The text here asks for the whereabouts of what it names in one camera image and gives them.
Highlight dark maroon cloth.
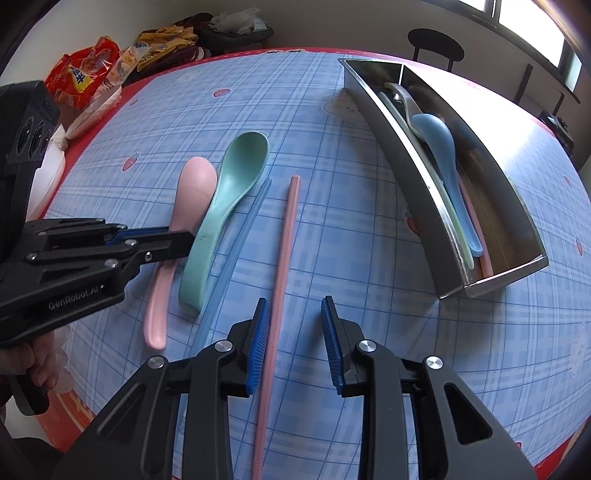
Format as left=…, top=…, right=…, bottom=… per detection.
left=134, top=14, right=213, bottom=75

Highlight yellow snack packets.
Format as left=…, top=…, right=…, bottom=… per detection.
left=136, top=27, right=197, bottom=65

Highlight dark grey bag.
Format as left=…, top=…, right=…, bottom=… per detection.
left=201, top=21, right=275, bottom=49

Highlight black chair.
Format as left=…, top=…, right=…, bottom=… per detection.
left=407, top=28, right=465, bottom=70

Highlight red snack bag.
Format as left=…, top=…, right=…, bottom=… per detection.
left=44, top=37, right=122, bottom=109

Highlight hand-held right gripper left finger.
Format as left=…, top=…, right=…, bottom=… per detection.
left=51, top=298, right=271, bottom=480

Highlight blue chopstick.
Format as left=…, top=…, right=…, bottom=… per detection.
left=198, top=178, right=273, bottom=344

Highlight dark furniture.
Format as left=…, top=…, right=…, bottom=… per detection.
left=542, top=113, right=575, bottom=158

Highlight white tissue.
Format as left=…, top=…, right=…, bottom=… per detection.
left=48, top=124, right=70, bottom=151

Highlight person's left hand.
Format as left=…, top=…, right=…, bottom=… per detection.
left=0, top=330, right=63, bottom=388

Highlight crumpled white plastic bag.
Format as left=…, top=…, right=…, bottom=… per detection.
left=210, top=7, right=266, bottom=33

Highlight blue plaid tablecloth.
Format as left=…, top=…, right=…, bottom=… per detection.
left=28, top=46, right=591, bottom=467

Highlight window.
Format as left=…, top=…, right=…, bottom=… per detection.
left=462, top=0, right=583, bottom=93

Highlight pink plastic spoon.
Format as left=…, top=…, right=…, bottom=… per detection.
left=143, top=157, right=218, bottom=350

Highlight long metal tray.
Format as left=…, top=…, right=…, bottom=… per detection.
left=338, top=58, right=549, bottom=300

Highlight clear snack packet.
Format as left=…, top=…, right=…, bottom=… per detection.
left=104, top=46, right=139, bottom=88

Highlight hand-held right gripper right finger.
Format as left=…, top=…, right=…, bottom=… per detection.
left=320, top=296, right=539, bottom=480

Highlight flat white plastic bag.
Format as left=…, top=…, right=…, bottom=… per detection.
left=65, top=85, right=123, bottom=139

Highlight green plastic spoon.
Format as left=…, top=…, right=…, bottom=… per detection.
left=178, top=131, right=270, bottom=317

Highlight white plastic spoon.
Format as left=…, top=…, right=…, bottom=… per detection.
left=384, top=82, right=426, bottom=139

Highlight white round lidded container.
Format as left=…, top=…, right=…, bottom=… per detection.
left=25, top=138, right=65, bottom=220

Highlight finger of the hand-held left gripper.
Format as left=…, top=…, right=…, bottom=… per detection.
left=25, top=231, right=195, bottom=296
left=25, top=219, right=171, bottom=250

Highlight pink chopstick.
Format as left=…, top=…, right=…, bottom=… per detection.
left=252, top=174, right=303, bottom=478
left=459, top=152, right=495, bottom=278

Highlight blue plastic spoon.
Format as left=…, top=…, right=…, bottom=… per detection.
left=410, top=113, right=485, bottom=257

